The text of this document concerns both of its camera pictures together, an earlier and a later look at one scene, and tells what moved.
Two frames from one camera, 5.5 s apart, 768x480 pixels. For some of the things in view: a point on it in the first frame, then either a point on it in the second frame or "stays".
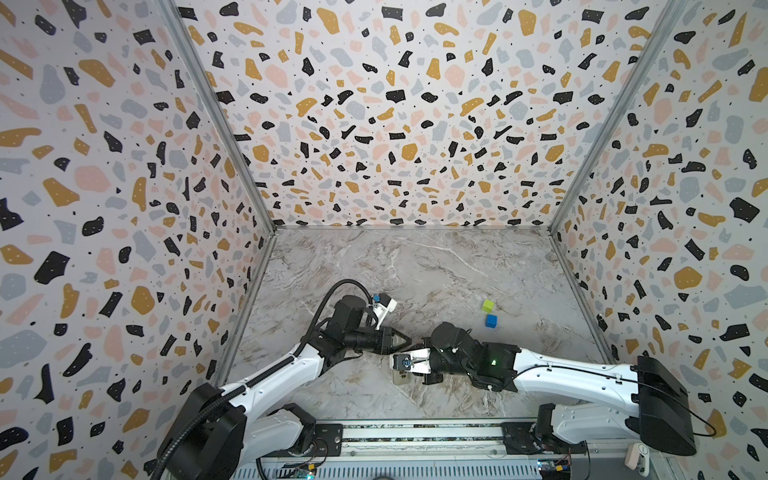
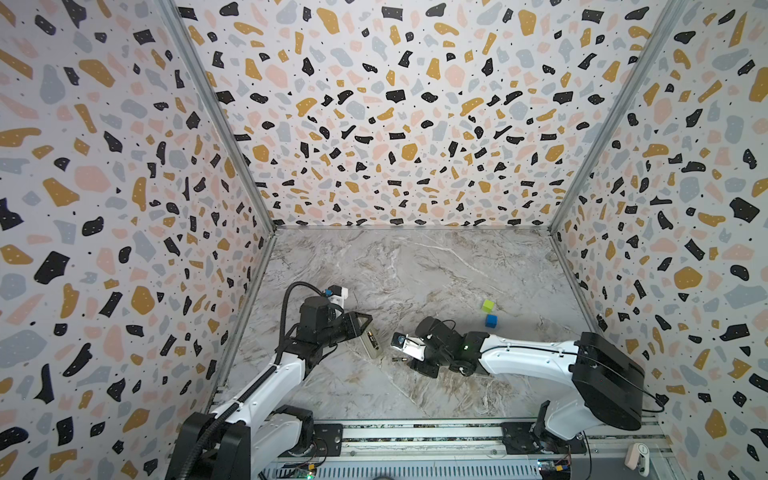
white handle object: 637,458 stays
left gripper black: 384,339 -> 353,328
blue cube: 491,321 stays
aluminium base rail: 450,451 stays
